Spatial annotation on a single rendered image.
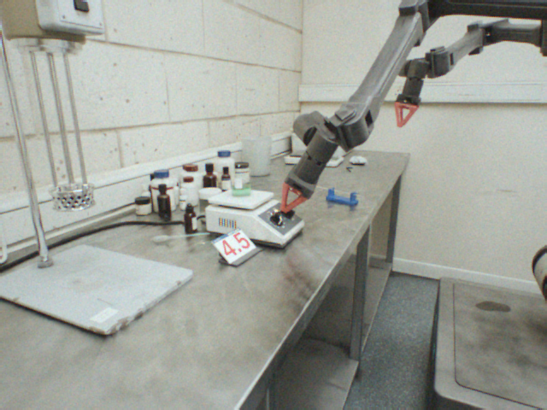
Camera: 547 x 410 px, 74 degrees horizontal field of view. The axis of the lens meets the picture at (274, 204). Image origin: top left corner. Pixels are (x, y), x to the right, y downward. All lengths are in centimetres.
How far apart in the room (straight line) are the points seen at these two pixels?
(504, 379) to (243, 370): 84
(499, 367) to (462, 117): 137
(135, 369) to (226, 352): 11
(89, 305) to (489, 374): 98
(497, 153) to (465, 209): 34
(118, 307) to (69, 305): 8
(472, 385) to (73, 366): 92
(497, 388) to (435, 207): 133
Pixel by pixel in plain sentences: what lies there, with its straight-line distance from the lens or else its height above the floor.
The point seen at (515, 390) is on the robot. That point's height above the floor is 37.
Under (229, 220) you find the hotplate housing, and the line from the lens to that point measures 82.
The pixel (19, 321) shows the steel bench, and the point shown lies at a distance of 67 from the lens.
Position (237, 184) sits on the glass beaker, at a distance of 84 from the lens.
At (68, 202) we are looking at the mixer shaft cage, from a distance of 66.
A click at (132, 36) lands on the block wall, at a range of 122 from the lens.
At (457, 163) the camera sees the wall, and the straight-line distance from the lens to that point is 225.
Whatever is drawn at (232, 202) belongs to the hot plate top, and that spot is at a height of 84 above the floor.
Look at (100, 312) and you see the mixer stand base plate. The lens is 62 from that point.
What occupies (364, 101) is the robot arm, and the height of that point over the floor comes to 105.
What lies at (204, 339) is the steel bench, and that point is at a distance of 53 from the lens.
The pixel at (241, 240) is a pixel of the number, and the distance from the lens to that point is 77.
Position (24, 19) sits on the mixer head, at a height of 116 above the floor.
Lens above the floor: 107
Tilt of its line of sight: 17 degrees down
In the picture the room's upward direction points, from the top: straight up
